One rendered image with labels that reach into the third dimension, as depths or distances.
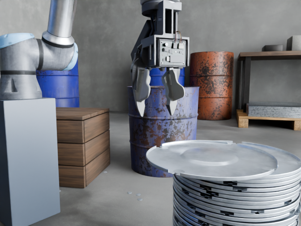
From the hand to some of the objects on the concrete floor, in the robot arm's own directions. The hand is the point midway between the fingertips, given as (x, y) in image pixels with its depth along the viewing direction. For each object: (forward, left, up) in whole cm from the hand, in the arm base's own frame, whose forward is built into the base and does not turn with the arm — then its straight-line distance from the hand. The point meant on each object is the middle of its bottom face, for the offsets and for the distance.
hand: (155, 109), depth 54 cm
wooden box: (+94, -35, -45) cm, 110 cm away
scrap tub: (+60, -79, -46) cm, 109 cm away
